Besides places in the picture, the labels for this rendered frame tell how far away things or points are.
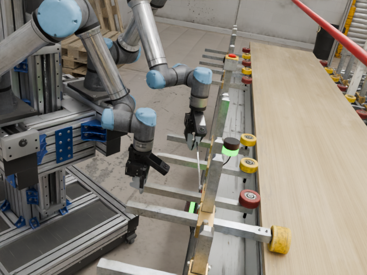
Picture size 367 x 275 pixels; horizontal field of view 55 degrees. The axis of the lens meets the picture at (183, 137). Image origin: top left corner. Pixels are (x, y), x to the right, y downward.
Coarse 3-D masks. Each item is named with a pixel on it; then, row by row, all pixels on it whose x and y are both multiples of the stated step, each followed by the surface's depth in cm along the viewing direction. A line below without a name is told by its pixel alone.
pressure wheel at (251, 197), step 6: (240, 192) 135; (246, 192) 136; (252, 192) 136; (240, 198) 133; (246, 198) 132; (252, 198) 133; (258, 198) 133; (240, 204) 133; (246, 204) 131; (252, 204) 131; (258, 204) 133
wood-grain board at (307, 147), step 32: (256, 64) 306; (288, 64) 322; (320, 64) 338; (256, 96) 235; (288, 96) 243; (320, 96) 253; (256, 128) 190; (288, 128) 195; (320, 128) 201; (352, 128) 208; (256, 160) 164; (288, 160) 163; (320, 160) 167; (352, 160) 172; (288, 192) 140; (320, 192) 143; (352, 192) 146; (288, 224) 123; (320, 224) 125; (352, 224) 128; (288, 256) 109; (320, 256) 111; (352, 256) 113
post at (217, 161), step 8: (216, 160) 103; (216, 168) 104; (216, 176) 105; (208, 184) 107; (216, 184) 107; (208, 192) 108; (216, 192) 108; (208, 200) 110; (208, 208) 111; (192, 256) 122
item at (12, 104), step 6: (0, 90) 133; (6, 90) 136; (12, 90) 141; (0, 96) 134; (6, 96) 136; (12, 96) 140; (0, 102) 135; (6, 102) 136; (12, 102) 139; (0, 108) 135; (6, 108) 136; (12, 108) 139; (0, 114) 136
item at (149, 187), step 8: (152, 184) 139; (152, 192) 138; (160, 192) 138; (168, 192) 137; (176, 192) 137; (184, 192) 138; (192, 192) 138; (192, 200) 137; (216, 200) 136; (224, 200) 136; (232, 200) 137; (224, 208) 137; (232, 208) 136; (240, 208) 135; (248, 208) 135
